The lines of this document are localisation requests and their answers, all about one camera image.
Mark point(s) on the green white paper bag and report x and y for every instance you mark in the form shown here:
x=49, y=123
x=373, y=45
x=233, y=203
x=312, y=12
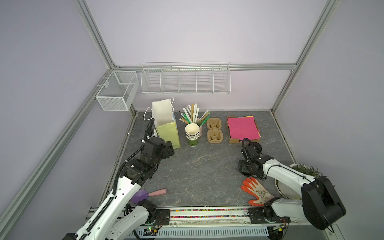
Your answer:
x=162, y=112

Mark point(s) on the bundle of wrapped straws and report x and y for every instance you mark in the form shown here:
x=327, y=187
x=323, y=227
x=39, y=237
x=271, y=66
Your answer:
x=192, y=114

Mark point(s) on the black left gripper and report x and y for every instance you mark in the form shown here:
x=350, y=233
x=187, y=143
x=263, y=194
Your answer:
x=166, y=154

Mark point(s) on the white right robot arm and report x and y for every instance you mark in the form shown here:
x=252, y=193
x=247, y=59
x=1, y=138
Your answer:
x=319, y=203

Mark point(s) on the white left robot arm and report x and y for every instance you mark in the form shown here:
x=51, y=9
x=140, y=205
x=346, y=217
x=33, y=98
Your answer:
x=132, y=174

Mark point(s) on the paper cups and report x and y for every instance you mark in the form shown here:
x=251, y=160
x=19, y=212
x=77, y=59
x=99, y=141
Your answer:
x=192, y=132

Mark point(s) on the long white wire shelf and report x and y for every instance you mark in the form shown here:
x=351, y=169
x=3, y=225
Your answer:
x=186, y=78

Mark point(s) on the brown pulp cup carrier stack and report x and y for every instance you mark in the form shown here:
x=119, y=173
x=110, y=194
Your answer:
x=214, y=134

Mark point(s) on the pink straw holder cup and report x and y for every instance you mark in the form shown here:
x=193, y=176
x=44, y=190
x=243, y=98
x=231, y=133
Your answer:
x=200, y=130

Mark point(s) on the stack of black cup lids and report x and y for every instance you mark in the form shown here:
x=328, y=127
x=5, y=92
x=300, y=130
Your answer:
x=258, y=148

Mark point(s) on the orange white work glove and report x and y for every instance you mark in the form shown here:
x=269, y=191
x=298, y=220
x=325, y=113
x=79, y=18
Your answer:
x=253, y=187

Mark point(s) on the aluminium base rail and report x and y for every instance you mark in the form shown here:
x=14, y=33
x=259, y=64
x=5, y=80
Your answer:
x=228, y=222

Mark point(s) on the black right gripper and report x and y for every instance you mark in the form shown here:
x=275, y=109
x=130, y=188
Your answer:
x=241, y=165

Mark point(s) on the small white wire basket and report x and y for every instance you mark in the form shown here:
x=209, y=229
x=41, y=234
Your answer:
x=118, y=91

